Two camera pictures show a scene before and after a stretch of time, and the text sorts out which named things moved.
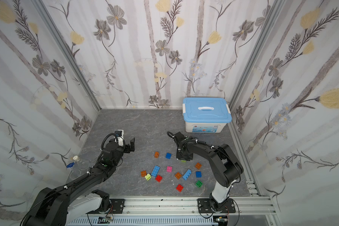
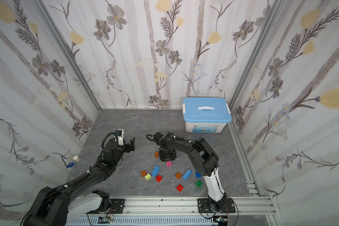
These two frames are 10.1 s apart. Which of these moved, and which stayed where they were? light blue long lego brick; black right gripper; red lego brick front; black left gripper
Moved: black right gripper
Stayed: light blue long lego brick; black left gripper; red lego brick front
